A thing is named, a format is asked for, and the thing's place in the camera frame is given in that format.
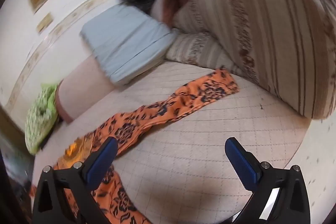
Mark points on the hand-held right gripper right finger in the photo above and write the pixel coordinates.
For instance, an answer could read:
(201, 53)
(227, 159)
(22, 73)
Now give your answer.
(240, 161)

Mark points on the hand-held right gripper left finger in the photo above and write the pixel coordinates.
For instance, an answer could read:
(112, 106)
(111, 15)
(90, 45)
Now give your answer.
(101, 161)

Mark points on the orange floral pants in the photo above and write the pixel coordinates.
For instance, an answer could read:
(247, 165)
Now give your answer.
(157, 113)

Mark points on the green patterned blanket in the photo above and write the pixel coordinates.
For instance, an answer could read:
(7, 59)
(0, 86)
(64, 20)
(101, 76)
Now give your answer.
(39, 119)

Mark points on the pink bolster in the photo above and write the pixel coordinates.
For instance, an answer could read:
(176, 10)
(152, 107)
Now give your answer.
(84, 87)

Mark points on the small striped cushion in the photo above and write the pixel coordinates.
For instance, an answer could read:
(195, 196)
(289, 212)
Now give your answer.
(197, 50)

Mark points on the light blue pillow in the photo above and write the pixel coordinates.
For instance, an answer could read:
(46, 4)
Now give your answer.
(126, 40)

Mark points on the large striped cushion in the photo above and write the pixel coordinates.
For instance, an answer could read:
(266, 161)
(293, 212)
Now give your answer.
(275, 29)

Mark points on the small tan wall plaque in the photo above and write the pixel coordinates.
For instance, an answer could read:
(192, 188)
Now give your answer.
(49, 18)
(40, 26)

